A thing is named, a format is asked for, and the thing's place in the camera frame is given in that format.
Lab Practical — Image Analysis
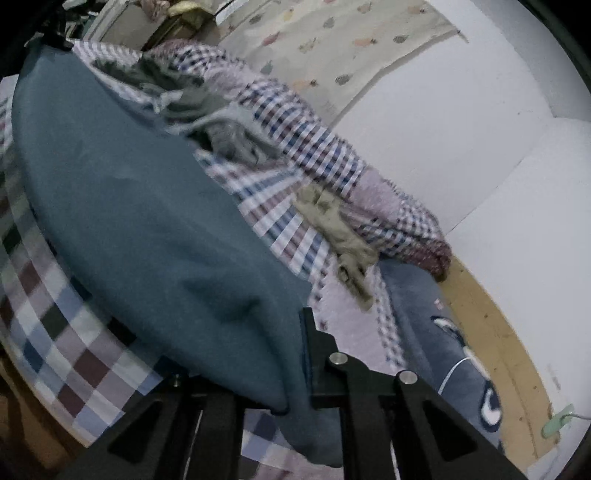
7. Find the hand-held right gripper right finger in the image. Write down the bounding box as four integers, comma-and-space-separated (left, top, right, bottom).
299, 305, 529, 480

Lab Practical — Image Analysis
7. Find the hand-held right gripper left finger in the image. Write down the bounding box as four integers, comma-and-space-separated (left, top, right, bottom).
58, 369, 250, 480

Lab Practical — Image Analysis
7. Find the teal long-sleeved shirt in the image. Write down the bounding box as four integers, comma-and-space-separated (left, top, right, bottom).
11, 46, 345, 467

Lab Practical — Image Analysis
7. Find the blue printed pillow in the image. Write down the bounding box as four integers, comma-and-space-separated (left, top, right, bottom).
381, 261, 506, 450

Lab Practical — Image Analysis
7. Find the khaki garment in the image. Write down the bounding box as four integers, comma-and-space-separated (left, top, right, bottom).
295, 187, 382, 310

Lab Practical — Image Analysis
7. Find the bed with checkered sheet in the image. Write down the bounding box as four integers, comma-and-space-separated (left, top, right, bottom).
0, 39, 416, 480

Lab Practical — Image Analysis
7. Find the checked quilt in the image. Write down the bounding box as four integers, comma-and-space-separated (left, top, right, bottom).
143, 39, 453, 282

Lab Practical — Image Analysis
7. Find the green charger plug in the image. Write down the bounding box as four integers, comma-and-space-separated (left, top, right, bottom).
541, 404, 578, 439

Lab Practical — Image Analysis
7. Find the fruit print curtain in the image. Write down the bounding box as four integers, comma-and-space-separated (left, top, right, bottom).
215, 0, 469, 121

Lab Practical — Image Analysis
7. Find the dark green garment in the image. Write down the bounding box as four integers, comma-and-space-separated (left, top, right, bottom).
92, 53, 227, 134

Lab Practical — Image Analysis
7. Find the cardboard box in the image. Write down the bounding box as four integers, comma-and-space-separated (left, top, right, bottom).
143, 0, 222, 51

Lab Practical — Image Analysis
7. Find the white cable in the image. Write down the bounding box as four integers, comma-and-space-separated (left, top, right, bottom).
436, 348, 476, 395

